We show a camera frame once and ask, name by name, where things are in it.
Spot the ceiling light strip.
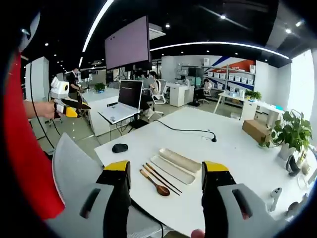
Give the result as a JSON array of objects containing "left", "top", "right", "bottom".
[
  {"left": 150, "top": 41, "right": 290, "bottom": 60},
  {"left": 81, "top": 0, "right": 115, "bottom": 53}
]

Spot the white handheld controller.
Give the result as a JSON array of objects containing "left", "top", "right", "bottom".
[{"left": 268, "top": 187, "right": 283, "bottom": 213}]

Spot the beige cutlery case lid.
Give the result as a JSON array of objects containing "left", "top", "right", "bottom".
[{"left": 150, "top": 155, "right": 197, "bottom": 185}]

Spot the grey mesh office chair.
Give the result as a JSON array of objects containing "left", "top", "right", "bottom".
[{"left": 51, "top": 132, "right": 174, "bottom": 238}]

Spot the metal shelf rack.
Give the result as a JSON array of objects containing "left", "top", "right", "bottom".
[{"left": 203, "top": 64, "right": 256, "bottom": 93}]

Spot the brown cardboard box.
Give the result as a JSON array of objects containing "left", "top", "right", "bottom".
[{"left": 242, "top": 119, "right": 272, "bottom": 144}]

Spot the long white desk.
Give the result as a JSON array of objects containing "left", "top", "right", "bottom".
[{"left": 213, "top": 91, "right": 285, "bottom": 122}]

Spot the beige cutlery case base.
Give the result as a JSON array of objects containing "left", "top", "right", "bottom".
[{"left": 159, "top": 147, "right": 202, "bottom": 174}]

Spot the person's left hand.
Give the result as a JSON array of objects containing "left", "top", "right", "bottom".
[{"left": 37, "top": 100, "right": 59, "bottom": 119}]

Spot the person in red shirt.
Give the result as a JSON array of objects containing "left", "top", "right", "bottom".
[{"left": 3, "top": 53, "right": 65, "bottom": 220}]

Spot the white counter desk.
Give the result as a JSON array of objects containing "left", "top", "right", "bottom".
[{"left": 80, "top": 88, "right": 119, "bottom": 137}]

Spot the large hanging monitor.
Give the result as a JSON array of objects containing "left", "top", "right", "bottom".
[{"left": 104, "top": 15, "right": 152, "bottom": 70}]

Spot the black computer mouse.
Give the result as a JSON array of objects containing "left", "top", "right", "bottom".
[{"left": 111, "top": 143, "right": 129, "bottom": 154}]

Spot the white cabinet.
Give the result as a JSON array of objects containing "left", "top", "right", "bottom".
[{"left": 170, "top": 83, "right": 195, "bottom": 108}]

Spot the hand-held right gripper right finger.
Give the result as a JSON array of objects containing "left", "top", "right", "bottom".
[{"left": 201, "top": 160, "right": 288, "bottom": 238}]

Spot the white laptop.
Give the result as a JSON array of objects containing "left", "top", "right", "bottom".
[{"left": 98, "top": 79, "right": 144, "bottom": 124}]

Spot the large green potted plant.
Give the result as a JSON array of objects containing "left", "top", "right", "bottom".
[{"left": 259, "top": 110, "right": 313, "bottom": 162}]

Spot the wooden spoon utensil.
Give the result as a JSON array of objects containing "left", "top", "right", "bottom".
[{"left": 139, "top": 169, "right": 171, "bottom": 197}]

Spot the white office chair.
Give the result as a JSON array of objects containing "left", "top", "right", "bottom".
[{"left": 151, "top": 79, "right": 170, "bottom": 105}]

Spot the row of white storage bins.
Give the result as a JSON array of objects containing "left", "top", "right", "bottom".
[{"left": 207, "top": 71, "right": 256, "bottom": 86}]

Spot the black cable with plug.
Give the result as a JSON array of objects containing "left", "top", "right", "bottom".
[{"left": 154, "top": 120, "right": 217, "bottom": 143}]

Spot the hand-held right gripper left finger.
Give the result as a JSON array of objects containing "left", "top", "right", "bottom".
[{"left": 48, "top": 160, "right": 132, "bottom": 238}]

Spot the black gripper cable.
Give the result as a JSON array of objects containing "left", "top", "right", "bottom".
[{"left": 29, "top": 56, "right": 55, "bottom": 149}]

